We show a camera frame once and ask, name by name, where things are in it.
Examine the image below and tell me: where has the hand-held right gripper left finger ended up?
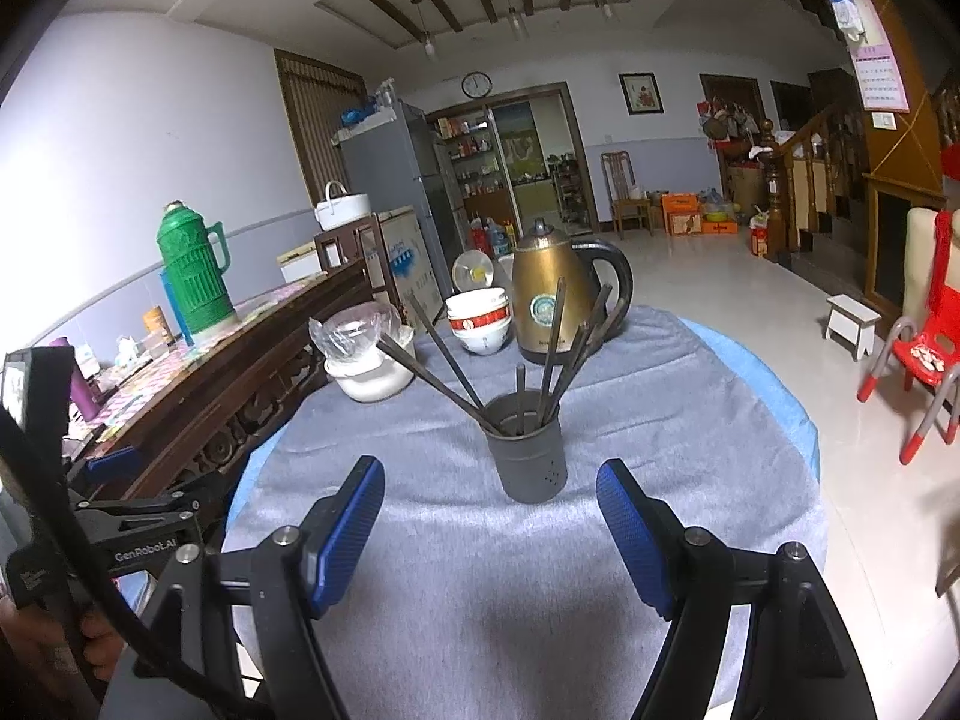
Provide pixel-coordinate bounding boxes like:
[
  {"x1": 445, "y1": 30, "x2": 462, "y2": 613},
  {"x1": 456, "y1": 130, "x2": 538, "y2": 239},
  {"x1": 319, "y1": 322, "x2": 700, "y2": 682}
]
[{"x1": 97, "y1": 456, "x2": 387, "y2": 720}]

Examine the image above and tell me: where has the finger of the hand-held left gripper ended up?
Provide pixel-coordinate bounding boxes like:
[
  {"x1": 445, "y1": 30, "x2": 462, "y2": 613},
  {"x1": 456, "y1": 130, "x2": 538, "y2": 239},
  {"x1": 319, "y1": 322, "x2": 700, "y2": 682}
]
[
  {"x1": 75, "y1": 491, "x2": 203, "y2": 541},
  {"x1": 64, "y1": 446, "x2": 147, "y2": 500}
]

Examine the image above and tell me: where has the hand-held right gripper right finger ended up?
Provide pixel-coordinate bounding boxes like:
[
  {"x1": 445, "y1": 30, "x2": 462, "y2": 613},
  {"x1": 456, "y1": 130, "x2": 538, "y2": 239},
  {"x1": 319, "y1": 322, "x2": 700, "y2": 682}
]
[{"x1": 596, "y1": 457, "x2": 878, "y2": 720}]

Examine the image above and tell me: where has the black perforated utensil holder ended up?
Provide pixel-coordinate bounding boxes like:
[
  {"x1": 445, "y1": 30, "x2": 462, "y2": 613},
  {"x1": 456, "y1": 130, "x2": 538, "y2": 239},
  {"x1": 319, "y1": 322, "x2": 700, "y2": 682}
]
[{"x1": 480, "y1": 388, "x2": 565, "y2": 506}]

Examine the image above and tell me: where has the bunch of dark chopsticks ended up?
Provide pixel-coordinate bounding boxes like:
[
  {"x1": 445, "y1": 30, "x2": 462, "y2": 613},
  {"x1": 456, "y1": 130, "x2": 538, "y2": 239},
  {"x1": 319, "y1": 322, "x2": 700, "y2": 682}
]
[{"x1": 375, "y1": 277, "x2": 614, "y2": 437}]

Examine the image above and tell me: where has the person's left hand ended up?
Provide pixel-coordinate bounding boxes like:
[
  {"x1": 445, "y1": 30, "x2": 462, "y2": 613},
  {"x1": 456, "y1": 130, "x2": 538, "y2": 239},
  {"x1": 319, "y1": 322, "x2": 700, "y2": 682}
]
[{"x1": 0, "y1": 600, "x2": 130, "y2": 720}]

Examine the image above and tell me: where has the purple bottle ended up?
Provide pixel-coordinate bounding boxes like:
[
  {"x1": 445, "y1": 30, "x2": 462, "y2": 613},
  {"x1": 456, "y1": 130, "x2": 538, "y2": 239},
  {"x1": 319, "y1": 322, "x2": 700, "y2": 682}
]
[{"x1": 46, "y1": 336, "x2": 100, "y2": 425}]

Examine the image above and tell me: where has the patterned sideboard cloth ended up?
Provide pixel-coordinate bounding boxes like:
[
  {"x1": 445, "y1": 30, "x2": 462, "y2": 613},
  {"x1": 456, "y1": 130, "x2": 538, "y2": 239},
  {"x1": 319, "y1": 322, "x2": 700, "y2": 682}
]
[{"x1": 64, "y1": 274, "x2": 331, "y2": 443}]

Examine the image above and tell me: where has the grey tablecloth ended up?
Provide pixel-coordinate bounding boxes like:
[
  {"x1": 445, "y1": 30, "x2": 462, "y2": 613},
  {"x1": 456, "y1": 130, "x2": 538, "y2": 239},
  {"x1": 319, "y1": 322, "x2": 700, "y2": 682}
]
[{"x1": 223, "y1": 304, "x2": 830, "y2": 720}]

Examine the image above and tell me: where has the carved wooden sideboard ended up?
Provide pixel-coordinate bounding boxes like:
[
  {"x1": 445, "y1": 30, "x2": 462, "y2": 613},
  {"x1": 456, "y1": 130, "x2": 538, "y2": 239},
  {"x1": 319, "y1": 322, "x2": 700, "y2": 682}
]
[{"x1": 64, "y1": 259, "x2": 376, "y2": 541}]

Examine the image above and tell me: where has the green thermos flask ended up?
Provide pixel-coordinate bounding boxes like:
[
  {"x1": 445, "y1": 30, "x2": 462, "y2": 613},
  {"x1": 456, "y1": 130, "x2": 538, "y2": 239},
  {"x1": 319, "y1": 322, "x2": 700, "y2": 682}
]
[{"x1": 155, "y1": 199, "x2": 241, "y2": 347}]

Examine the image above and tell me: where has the clear plastic wrap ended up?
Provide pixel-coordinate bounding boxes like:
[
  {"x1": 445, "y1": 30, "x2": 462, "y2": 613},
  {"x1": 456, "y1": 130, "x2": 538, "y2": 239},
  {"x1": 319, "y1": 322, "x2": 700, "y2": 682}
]
[{"x1": 309, "y1": 302, "x2": 406, "y2": 362}]

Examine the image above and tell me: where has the blue table cover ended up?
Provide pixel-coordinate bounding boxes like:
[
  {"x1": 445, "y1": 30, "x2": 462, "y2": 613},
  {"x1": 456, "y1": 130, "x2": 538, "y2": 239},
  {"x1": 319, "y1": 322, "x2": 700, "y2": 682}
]
[{"x1": 221, "y1": 315, "x2": 820, "y2": 541}]

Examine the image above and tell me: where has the white bowl with red print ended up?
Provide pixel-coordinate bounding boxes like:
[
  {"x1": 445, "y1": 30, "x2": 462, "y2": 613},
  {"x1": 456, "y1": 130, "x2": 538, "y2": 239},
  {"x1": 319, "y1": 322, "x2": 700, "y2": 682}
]
[{"x1": 450, "y1": 315, "x2": 515, "y2": 358}]

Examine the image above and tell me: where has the brass electric kettle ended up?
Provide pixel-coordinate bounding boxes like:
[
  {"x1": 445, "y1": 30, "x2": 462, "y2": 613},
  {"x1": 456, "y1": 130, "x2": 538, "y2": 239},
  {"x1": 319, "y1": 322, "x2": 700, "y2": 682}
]
[{"x1": 511, "y1": 217, "x2": 635, "y2": 366}]

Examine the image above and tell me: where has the white bowl with red band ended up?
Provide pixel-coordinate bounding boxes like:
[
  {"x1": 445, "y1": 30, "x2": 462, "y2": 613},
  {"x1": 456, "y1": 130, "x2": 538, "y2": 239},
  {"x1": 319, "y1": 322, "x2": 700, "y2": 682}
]
[{"x1": 445, "y1": 288, "x2": 512, "y2": 332}]

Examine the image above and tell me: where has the round glass lid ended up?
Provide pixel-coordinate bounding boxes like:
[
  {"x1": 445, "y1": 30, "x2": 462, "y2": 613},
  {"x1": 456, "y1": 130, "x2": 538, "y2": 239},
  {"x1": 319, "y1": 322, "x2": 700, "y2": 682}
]
[{"x1": 451, "y1": 250, "x2": 497, "y2": 295}]

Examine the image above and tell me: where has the small white stool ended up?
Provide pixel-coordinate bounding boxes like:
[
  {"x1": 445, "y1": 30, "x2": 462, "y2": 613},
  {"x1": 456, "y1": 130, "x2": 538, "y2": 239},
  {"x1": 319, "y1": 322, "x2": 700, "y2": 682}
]
[{"x1": 823, "y1": 293, "x2": 881, "y2": 362}]

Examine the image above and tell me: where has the white lidded bucket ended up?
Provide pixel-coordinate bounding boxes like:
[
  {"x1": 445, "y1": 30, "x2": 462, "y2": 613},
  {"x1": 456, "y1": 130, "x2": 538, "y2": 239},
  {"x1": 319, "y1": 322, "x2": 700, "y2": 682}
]
[{"x1": 313, "y1": 181, "x2": 373, "y2": 233}]

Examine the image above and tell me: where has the orange cardboard box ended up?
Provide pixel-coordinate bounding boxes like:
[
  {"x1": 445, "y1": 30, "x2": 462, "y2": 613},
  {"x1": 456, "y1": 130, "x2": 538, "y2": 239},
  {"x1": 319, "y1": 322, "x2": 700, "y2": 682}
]
[{"x1": 660, "y1": 193, "x2": 707, "y2": 236}]

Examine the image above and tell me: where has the wooden chair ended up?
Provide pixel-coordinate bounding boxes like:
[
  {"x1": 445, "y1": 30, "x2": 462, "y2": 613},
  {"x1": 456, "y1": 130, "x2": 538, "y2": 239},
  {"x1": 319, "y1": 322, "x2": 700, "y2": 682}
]
[{"x1": 599, "y1": 151, "x2": 654, "y2": 239}]

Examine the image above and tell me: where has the red plastic chair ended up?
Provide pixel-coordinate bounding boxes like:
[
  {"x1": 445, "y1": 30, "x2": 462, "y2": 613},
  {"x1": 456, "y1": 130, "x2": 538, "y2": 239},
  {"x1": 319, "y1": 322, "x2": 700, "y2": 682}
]
[{"x1": 857, "y1": 208, "x2": 960, "y2": 466}]

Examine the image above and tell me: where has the grey refrigerator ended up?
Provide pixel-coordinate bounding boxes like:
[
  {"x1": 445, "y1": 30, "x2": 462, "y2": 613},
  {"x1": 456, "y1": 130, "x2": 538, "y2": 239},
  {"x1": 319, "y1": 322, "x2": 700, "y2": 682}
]
[{"x1": 332, "y1": 100, "x2": 472, "y2": 293}]

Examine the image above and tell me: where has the brown wooden door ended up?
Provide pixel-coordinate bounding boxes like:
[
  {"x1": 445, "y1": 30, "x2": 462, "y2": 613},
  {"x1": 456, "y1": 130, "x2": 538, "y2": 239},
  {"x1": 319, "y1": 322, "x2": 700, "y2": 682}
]
[{"x1": 273, "y1": 48, "x2": 370, "y2": 212}]

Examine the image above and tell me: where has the pantry shelf with goods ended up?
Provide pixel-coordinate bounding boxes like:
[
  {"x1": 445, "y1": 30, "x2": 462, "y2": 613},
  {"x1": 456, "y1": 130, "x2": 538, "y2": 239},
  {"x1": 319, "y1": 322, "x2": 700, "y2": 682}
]
[{"x1": 431, "y1": 106, "x2": 515, "y2": 230}]

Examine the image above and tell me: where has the cream chair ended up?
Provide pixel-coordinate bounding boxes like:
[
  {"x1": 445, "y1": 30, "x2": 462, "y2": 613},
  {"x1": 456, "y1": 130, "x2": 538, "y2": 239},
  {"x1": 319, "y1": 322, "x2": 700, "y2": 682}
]
[{"x1": 902, "y1": 206, "x2": 960, "y2": 350}]

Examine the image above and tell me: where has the wooden staircase railing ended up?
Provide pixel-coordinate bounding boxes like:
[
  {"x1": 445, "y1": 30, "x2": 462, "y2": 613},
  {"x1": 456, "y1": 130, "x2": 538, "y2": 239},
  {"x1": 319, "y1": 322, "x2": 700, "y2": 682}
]
[{"x1": 756, "y1": 101, "x2": 875, "y2": 260}]

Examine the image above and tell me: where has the black cable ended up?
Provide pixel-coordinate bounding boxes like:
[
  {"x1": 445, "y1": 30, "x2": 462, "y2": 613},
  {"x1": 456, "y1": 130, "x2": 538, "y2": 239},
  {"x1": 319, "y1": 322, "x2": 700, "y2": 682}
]
[{"x1": 0, "y1": 412, "x2": 275, "y2": 720}]

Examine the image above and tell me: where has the framed wall picture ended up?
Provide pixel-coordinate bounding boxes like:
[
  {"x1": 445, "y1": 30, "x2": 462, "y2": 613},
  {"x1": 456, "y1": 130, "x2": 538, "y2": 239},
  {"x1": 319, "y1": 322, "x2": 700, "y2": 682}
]
[{"x1": 618, "y1": 72, "x2": 665, "y2": 116}]

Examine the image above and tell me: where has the wall calendar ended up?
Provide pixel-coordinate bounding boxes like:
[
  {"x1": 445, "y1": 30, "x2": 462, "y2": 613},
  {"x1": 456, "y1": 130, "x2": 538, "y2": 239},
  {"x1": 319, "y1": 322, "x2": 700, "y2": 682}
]
[{"x1": 827, "y1": 0, "x2": 913, "y2": 115}]

